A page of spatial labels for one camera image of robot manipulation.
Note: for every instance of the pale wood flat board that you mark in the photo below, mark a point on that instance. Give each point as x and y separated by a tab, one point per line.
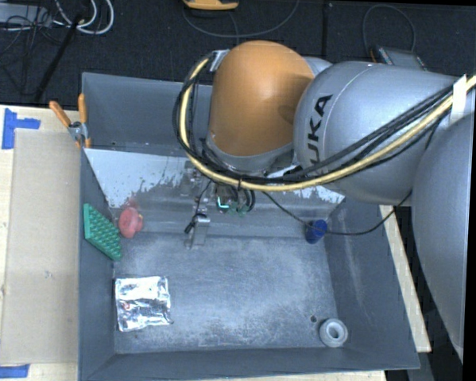
40	235

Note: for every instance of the silver foil packet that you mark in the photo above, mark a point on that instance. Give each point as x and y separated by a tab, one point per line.
142	303

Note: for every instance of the green studded flat block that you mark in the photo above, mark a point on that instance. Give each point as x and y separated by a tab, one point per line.
102	234

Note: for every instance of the blue cylinder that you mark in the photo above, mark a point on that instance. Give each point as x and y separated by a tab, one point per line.
315	230

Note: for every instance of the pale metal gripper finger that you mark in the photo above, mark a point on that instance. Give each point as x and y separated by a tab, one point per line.
202	231
189	244

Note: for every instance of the grey metal bin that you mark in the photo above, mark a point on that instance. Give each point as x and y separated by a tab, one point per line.
248	290

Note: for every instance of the red toy fruit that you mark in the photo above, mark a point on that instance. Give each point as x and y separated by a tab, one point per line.
129	222

